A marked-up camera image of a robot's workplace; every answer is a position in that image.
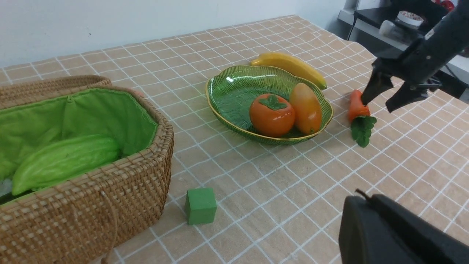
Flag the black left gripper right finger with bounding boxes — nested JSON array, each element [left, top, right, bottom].
[[371, 194, 469, 264]]

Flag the yellow banana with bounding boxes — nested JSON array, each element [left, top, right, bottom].
[[250, 52, 327, 90]]

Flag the orange persimmon green leaf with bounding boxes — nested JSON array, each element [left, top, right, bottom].
[[248, 93, 295, 138]]

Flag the woven wicker basket green lining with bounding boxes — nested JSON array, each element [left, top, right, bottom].
[[1, 85, 174, 264]]

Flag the green glass leaf plate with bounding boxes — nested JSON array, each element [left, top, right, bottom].
[[205, 65, 334, 145]]

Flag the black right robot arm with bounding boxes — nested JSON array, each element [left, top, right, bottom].
[[339, 0, 469, 264]]

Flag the orange yellow mango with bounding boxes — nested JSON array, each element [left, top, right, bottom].
[[289, 82, 322, 135]]

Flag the orange carrot green leaves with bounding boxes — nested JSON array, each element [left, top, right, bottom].
[[347, 89, 377, 148]]

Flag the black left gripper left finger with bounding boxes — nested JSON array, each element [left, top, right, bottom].
[[339, 189, 418, 264]]

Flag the white tape roll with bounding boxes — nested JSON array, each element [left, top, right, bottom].
[[396, 11, 424, 28]]

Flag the beige checkered tablecloth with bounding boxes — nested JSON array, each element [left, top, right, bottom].
[[1, 16, 468, 264]]

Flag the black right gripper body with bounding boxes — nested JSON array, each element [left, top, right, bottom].
[[372, 35, 456, 85]]

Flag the green foam cube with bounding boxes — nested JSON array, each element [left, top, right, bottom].
[[185, 188, 217, 225]]

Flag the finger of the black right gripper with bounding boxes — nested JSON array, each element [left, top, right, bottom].
[[361, 70, 394, 106], [385, 82, 429, 113]]

